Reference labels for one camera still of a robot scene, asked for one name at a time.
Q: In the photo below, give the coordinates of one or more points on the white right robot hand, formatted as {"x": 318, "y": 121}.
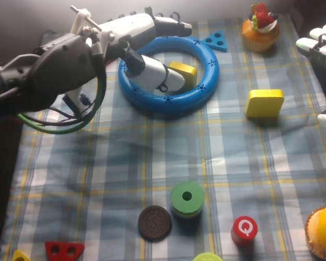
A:
{"x": 323, "y": 40}

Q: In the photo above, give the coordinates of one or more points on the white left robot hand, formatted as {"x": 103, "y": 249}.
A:
{"x": 130, "y": 27}

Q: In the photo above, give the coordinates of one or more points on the yellow square block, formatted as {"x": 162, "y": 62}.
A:
{"x": 183, "y": 68}
{"x": 263, "y": 104}

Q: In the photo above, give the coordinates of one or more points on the toy strawberry cupcake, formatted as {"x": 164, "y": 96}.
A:
{"x": 260, "y": 40}

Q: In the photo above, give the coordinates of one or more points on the blue triangle block with holes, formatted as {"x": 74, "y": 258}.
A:
{"x": 214, "y": 45}

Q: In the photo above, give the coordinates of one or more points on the toy orange cupcake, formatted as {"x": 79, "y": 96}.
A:
{"x": 323, "y": 231}

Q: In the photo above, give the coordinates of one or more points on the red triangle block with holes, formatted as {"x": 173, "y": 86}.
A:
{"x": 63, "y": 257}

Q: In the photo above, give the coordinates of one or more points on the yellow triangle block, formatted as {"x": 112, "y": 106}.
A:
{"x": 15, "y": 255}

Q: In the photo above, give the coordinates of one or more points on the blue plaid cloth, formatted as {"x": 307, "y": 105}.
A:
{"x": 152, "y": 163}

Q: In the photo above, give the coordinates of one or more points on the chocolate sandwich cookie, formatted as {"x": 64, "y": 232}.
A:
{"x": 155, "y": 223}

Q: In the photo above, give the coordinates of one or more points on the red cylinder with letter Q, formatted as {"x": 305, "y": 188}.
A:
{"x": 244, "y": 236}

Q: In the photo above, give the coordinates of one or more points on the light green sandwich cookie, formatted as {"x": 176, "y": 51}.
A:
{"x": 207, "y": 257}

